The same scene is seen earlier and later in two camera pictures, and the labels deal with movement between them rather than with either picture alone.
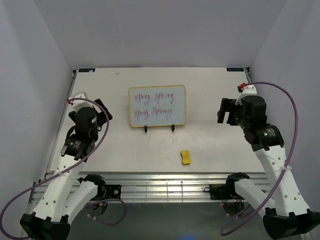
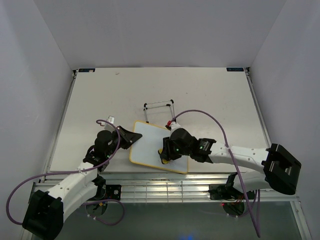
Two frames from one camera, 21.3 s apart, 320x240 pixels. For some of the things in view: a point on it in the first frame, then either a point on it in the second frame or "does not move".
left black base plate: x=109 y=191 does not move
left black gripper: x=102 y=116 -> x=129 y=137
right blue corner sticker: x=235 y=69 does not move
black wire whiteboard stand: x=145 y=127 -> x=168 y=105
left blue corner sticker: x=86 y=70 does not move
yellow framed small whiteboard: x=157 y=105 -> x=145 y=150
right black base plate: x=220 y=191 does not move
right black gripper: x=227 y=105 -> x=167 y=153
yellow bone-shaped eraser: x=186 y=159 -> x=163 y=161
